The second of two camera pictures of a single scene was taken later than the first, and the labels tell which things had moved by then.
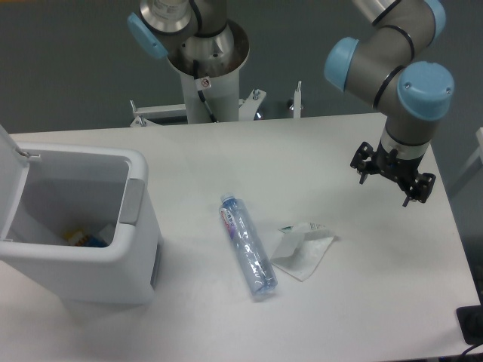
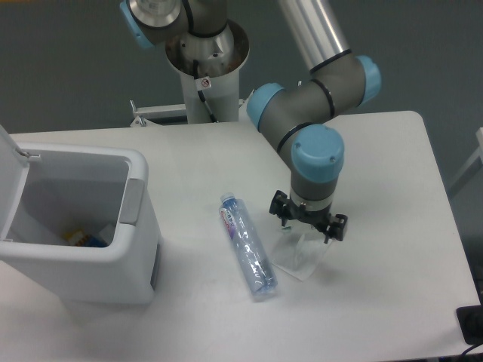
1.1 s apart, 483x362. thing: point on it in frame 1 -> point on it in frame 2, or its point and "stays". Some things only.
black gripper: x=403 y=170 -> x=284 y=207
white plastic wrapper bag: x=302 y=249 stays
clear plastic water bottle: x=259 y=275 stays
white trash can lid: x=14 y=166 stays
